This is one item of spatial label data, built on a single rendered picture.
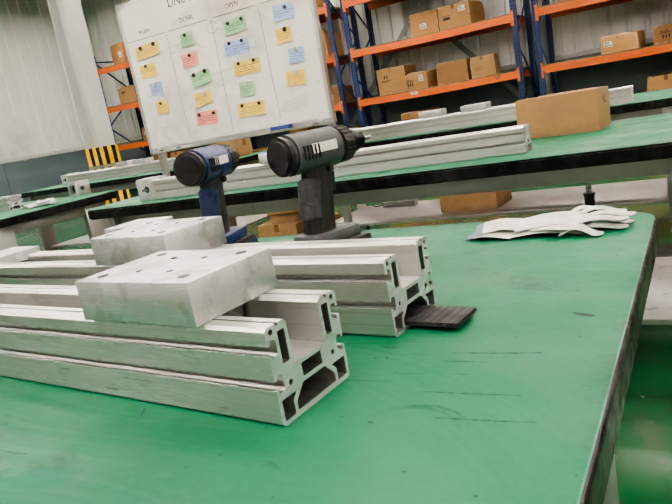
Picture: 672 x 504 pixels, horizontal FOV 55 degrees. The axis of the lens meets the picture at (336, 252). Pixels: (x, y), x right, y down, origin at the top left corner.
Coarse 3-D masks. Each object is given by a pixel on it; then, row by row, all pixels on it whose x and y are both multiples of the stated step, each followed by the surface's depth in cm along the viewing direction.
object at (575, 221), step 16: (576, 208) 103; (592, 208) 98; (608, 208) 98; (480, 224) 108; (496, 224) 103; (512, 224) 102; (528, 224) 100; (544, 224) 97; (560, 224) 96; (576, 224) 95; (592, 224) 95; (608, 224) 94; (624, 224) 93
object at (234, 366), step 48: (0, 288) 88; (48, 288) 82; (0, 336) 75; (48, 336) 69; (96, 336) 65; (144, 336) 59; (192, 336) 55; (240, 336) 52; (288, 336) 53; (336, 336) 59; (96, 384) 66; (144, 384) 61; (192, 384) 57; (240, 384) 55; (288, 384) 52; (336, 384) 58
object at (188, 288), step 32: (160, 256) 67; (192, 256) 64; (224, 256) 61; (256, 256) 60; (96, 288) 60; (128, 288) 58; (160, 288) 55; (192, 288) 53; (224, 288) 56; (256, 288) 60; (128, 320) 59; (160, 320) 56; (192, 320) 54
